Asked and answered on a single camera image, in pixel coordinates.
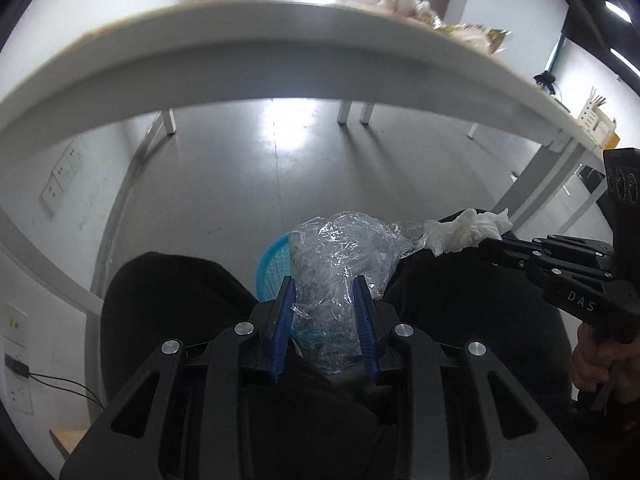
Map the wooden board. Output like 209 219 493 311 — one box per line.
49 429 89 460

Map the person's right hand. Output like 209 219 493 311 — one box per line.
570 320 640 406

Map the blue plastic basket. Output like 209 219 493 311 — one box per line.
257 232 381 376

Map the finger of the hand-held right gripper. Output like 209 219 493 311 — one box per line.
500 230 614 261
477 237 617 286

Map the ceiling light bar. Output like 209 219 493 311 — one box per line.
604 0 633 24
609 49 639 74

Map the gold foil snack wrapper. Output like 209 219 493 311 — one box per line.
439 22 514 56

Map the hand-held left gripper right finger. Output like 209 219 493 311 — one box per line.
351 275 588 480

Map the thin black cable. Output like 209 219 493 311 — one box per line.
27 371 107 409

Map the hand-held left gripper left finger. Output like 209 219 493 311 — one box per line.
60 275 298 480

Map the clear plastic bag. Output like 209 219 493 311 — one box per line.
287 208 426 376

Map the person's right leg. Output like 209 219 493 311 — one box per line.
380 210 576 411

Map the white box with sticks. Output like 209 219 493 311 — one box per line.
575 86 619 149

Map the white table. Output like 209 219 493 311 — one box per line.
0 0 608 233

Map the small black device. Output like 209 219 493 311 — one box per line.
532 72 560 96

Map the white tissue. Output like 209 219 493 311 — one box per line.
422 208 514 257
379 0 437 22

